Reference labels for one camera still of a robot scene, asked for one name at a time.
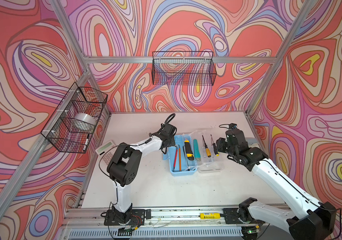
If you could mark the silver duct tape roll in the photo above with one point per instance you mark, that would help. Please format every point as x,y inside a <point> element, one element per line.
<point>84,122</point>

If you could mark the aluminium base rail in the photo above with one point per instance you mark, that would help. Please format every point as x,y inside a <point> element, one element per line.
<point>160,216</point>

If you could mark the yellow black utility knife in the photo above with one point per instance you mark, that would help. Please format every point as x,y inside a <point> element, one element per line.
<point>188,150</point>

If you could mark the black yellow screwdriver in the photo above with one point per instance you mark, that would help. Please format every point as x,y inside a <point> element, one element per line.
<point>214,147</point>

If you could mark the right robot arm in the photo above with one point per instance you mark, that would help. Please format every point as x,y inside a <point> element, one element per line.
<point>307,219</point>

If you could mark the black wire basket back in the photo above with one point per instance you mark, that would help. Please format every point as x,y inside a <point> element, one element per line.
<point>183,68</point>

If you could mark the orange handled hex key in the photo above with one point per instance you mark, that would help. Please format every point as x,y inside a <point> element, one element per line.
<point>180,158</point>

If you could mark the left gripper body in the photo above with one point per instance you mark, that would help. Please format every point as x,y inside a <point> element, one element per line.
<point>171,141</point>

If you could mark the black wire basket left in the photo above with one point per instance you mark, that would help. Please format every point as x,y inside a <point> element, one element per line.
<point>60,132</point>

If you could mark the red handled hex key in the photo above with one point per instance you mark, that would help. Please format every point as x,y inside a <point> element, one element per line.
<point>175,159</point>

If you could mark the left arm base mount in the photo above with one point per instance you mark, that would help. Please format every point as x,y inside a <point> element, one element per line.
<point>135,217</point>

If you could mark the yellow handled screwdriver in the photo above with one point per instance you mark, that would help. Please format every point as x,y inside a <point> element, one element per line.
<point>208,152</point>

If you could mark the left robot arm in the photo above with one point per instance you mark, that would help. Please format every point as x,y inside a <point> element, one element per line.
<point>124,165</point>

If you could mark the teal utility knife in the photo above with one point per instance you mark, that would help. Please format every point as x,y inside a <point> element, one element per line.
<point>196,150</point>

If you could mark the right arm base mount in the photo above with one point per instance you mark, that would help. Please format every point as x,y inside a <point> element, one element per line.
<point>239,216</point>

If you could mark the marker pen in basket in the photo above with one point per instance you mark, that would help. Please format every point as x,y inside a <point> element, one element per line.
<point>86,142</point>

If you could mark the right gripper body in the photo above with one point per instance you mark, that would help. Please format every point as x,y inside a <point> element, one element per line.
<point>223,146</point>

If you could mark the blue plastic tool box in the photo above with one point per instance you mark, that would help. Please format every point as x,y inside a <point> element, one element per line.
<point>193,152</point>

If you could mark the grey stapler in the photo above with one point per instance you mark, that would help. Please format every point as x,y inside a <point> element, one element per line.
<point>252,142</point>

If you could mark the black wire basket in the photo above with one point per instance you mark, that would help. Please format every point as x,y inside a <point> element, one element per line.
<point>60,132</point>
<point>183,68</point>

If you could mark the white pink calculator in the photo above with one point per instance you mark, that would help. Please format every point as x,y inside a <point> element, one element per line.
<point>106,151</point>

